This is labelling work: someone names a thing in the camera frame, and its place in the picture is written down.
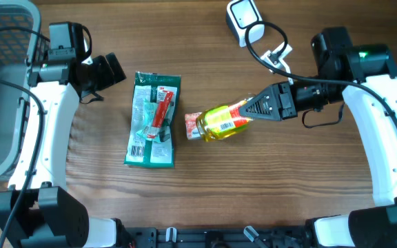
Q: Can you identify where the yellow oil bottle silver cap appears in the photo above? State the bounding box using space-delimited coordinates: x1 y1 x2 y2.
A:
195 94 255 142

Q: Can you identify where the red sachet stick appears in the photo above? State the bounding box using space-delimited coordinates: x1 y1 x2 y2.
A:
147 90 174 139

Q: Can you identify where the orange Kleenex tissue pack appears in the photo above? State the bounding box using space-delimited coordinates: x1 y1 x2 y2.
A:
185 112 201 140

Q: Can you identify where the green white gloves packet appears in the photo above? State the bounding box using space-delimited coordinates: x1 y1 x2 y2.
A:
124 72 181 168

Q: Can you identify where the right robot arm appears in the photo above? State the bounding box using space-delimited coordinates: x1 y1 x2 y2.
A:
240 27 397 247

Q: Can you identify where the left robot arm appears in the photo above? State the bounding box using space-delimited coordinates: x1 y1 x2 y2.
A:
0 22 136 247

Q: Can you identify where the white barcode scanner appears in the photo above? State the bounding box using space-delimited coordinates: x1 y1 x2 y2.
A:
225 0 263 48

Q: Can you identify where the grey plastic mesh basket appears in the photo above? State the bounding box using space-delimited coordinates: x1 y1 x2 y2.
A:
0 1 48 180

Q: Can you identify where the black left camera cable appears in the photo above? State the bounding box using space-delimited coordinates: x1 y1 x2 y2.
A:
0 26 51 248

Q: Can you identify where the black camera cable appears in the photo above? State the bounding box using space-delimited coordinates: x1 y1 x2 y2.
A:
244 21 397 189
0 26 51 248

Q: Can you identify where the black right camera cable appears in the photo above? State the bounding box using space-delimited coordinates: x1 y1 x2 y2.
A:
244 21 397 189

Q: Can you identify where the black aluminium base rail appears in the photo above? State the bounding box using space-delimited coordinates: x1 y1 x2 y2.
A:
115 226 314 248

